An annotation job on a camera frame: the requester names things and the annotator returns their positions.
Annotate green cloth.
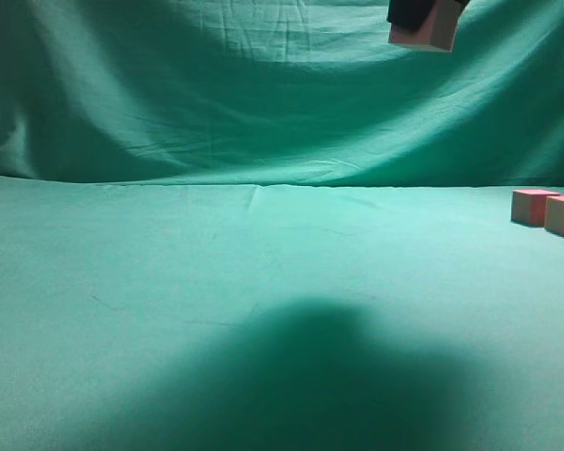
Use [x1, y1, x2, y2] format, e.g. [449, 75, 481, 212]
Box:
[0, 1, 564, 450]

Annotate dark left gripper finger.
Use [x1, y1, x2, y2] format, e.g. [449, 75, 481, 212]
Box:
[387, 0, 436, 30]

